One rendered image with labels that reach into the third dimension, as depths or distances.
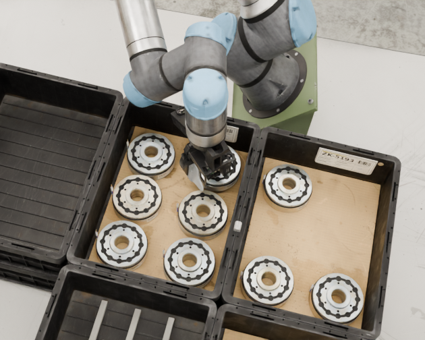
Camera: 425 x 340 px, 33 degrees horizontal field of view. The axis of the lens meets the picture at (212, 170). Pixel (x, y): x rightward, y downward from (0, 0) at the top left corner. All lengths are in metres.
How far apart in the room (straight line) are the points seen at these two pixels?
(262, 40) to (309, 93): 0.19
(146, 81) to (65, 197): 0.35
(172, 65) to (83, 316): 0.51
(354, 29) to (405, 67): 1.01
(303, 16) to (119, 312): 0.71
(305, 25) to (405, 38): 1.51
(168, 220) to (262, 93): 0.39
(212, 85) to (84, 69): 0.73
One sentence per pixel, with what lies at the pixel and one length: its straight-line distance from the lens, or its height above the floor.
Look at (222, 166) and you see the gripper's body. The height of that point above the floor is 1.01.
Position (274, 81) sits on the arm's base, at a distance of 1.66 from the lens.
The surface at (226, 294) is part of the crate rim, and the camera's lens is 1.33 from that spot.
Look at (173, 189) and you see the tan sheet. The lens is 1.52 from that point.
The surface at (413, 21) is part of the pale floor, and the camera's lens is 3.07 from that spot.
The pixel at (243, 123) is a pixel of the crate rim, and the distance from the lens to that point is 1.50.
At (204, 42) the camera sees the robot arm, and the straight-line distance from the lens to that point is 1.26.
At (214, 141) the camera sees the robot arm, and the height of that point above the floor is 1.09.
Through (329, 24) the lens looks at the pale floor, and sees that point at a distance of 2.96.
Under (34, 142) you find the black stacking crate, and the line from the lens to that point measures 1.60.
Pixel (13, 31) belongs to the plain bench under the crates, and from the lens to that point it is 1.97.
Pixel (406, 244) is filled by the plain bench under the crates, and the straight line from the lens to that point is 1.71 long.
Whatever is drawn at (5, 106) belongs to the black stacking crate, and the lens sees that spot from 1.67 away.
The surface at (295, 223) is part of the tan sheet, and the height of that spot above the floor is 0.83.
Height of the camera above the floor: 2.18
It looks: 61 degrees down
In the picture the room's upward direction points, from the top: 8 degrees clockwise
